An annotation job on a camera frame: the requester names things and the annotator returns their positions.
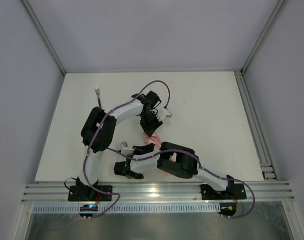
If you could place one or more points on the right corner aluminium post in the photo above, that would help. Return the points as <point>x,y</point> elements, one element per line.
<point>268,26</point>

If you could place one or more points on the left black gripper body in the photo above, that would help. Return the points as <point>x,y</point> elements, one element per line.
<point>149,121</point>

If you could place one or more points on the corner aluminium post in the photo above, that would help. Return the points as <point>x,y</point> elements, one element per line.
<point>43,35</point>
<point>268,26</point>

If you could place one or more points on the left small controller board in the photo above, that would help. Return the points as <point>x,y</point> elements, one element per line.
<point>87,211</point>

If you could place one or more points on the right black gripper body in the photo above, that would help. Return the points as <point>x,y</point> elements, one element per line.
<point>135,151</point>

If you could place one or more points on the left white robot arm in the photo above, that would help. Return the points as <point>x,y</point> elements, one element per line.
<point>98,130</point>

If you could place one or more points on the front aluminium rail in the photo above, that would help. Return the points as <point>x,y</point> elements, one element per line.
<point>158,192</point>

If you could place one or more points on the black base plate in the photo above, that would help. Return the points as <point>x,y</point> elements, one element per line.
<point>79,192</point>
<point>237,192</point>

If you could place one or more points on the aluminium rail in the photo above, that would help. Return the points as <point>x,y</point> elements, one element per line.
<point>158,192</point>
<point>260,143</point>

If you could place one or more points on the small controller board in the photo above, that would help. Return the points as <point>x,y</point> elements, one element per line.
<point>87,211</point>
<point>227,209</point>

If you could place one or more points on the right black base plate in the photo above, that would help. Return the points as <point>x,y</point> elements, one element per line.
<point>237,192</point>

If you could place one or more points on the right side aluminium rail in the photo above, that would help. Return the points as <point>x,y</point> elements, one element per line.
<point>260,143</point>

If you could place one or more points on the slotted cable duct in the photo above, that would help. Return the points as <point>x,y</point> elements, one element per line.
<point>130,208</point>

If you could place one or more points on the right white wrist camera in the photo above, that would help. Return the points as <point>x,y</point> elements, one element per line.
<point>125,149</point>

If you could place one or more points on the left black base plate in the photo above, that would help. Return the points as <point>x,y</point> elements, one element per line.
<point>79,192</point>

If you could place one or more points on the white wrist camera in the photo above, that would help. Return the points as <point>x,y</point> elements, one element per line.
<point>125,149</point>
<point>163,113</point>

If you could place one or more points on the left corner aluminium post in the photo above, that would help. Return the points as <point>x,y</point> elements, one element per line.
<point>43,35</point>

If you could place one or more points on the pink cloth napkin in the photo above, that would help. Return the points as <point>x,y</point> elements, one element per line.
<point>154,139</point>

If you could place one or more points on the right small controller board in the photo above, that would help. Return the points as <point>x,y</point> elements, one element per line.
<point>227,209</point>

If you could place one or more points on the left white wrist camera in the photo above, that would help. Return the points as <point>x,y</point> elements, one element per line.
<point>163,113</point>

